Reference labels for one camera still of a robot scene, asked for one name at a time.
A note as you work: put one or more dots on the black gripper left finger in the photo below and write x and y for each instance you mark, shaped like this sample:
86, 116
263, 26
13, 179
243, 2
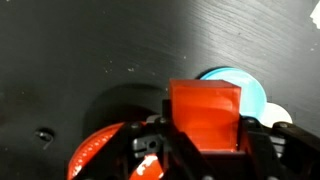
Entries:
173, 160

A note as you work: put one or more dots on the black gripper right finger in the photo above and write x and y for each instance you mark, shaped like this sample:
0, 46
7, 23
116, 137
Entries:
283, 156

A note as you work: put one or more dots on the orange cube block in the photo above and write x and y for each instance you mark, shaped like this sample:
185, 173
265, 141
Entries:
203, 113

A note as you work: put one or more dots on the small cream plate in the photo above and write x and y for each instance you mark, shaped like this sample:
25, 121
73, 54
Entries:
275, 115

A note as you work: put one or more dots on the small blue plate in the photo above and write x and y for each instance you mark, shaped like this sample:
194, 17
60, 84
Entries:
251, 90

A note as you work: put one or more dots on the red plastic bowl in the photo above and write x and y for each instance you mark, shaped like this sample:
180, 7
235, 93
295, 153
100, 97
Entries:
90, 150

